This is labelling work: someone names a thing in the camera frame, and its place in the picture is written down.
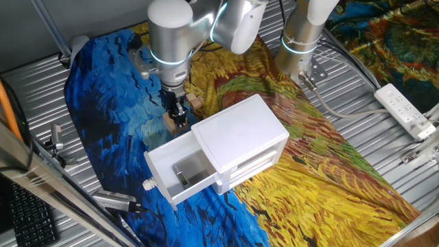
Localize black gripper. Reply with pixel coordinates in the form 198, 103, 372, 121
160, 87, 188, 128

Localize large light wooden block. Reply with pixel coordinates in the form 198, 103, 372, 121
162, 111, 189, 136

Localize white plastic drawer cabinet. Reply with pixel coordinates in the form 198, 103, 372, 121
191, 94, 290, 196

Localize silver digital pocket scale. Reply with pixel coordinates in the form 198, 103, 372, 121
171, 150, 215, 189

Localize grey metal pole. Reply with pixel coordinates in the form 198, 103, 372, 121
29, 0, 73, 61

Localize wheatfield painting print cloth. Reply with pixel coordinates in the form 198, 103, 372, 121
63, 0, 423, 247

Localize black computer keyboard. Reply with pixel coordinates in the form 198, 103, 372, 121
7, 180, 60, 247

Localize sunflower painting print cloth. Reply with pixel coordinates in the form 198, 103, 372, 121
324, 0, 439, 114

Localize white power strip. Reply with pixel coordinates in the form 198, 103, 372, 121
373, 83, 437, 141

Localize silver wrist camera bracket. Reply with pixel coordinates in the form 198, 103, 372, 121
128, 47, 163, 81

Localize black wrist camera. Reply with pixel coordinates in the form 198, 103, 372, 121
126, 32, 145, 53

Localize black camera cable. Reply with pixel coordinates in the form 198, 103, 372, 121
130, 202, 169, 247

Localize silver exterior camera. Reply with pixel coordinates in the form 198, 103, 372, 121
50, 123, 64, 151
91, 190, 141, 214

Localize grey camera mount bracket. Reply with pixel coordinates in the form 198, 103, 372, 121
43, 139, 78, 168

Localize grey robot hose with connector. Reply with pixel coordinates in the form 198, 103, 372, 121
298, 71, 391, 120

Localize aluminium frame bar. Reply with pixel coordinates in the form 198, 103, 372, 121
0, 121, 145, 247

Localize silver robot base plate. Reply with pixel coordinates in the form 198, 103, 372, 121
297, 60, 329, 91

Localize orange cable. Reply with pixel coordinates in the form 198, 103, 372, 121
0, 87, 24, 143

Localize silver angle bracket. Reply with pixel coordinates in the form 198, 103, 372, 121
400, 135, 439, 165

